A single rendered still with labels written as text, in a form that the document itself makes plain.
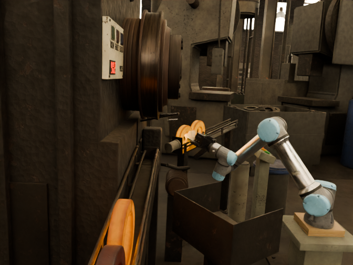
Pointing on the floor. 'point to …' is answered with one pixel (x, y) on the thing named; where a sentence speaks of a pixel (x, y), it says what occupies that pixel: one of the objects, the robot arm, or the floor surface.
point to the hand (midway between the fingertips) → (185, 135)
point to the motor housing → (175, 246)
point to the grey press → (323, 65)
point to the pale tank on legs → (245, 13)
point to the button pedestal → (260, 182)
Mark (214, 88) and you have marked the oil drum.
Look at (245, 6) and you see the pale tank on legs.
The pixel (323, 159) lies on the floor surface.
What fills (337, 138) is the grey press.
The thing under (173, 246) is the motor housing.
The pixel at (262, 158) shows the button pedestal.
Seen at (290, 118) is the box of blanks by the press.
